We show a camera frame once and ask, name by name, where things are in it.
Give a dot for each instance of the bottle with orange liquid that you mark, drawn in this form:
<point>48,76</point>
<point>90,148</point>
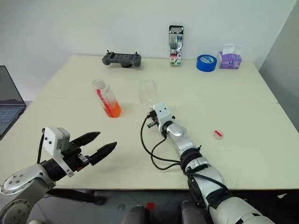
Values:
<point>113,109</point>

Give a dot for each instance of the blue tape roll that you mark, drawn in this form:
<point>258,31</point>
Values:
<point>203,67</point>

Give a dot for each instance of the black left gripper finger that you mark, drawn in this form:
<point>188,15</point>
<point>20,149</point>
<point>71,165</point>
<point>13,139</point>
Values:
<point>86,138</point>
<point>102,151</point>

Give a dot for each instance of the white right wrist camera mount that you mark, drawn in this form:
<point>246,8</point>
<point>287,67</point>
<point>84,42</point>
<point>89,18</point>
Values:
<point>162,112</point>

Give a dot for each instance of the grey game controller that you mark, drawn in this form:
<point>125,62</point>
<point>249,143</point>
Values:
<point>121,59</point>

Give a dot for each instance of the dark rounded shape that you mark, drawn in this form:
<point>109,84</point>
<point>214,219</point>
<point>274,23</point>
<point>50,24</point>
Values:
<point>192,213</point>
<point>135,215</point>

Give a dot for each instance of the small red object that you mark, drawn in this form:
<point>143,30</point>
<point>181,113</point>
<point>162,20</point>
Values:
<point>150,205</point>

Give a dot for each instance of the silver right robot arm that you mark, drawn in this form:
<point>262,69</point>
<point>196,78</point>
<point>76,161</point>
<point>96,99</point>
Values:
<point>177,131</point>

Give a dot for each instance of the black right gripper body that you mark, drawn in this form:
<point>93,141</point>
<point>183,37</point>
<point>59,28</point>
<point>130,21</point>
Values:
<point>153,123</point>

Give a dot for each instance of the black table foot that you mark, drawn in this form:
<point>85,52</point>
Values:
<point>77,196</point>

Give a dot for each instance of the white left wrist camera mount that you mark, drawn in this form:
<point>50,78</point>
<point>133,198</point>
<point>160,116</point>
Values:
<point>52,144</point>

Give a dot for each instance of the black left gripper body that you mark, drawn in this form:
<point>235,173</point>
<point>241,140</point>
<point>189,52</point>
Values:
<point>74,158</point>

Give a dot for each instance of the red white bottle cap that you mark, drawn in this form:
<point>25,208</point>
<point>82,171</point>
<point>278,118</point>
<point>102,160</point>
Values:
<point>218,135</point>

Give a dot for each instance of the marker pen pack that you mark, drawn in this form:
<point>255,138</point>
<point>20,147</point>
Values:
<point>175,56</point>

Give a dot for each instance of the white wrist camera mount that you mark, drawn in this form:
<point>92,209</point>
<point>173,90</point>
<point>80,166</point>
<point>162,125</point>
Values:
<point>162,112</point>
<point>52,144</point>

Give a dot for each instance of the dark grey laptop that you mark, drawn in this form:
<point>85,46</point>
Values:
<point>9,112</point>

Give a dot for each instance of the purple tissue box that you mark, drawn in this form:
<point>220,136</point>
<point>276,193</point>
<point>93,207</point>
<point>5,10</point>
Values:
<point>229,61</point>

